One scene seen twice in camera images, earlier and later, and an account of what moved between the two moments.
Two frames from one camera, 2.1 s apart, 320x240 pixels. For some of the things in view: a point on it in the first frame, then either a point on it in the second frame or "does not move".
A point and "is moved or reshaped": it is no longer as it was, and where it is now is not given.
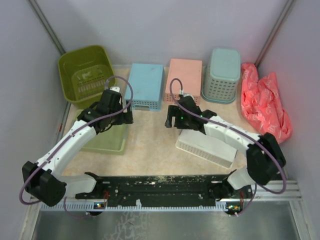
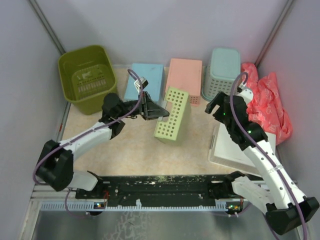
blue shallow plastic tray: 147,81 does not move
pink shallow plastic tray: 185,74 does not move
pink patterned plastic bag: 261,103 does not move
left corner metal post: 41,17 does not move
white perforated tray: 196,143 is moved or reshaped
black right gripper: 174,111 → 218,100
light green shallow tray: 111,140 → 177,130
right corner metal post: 287,8 does not move
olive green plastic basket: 84,73 does not move
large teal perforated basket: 220,79 does not move
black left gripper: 126,118 → 149,109
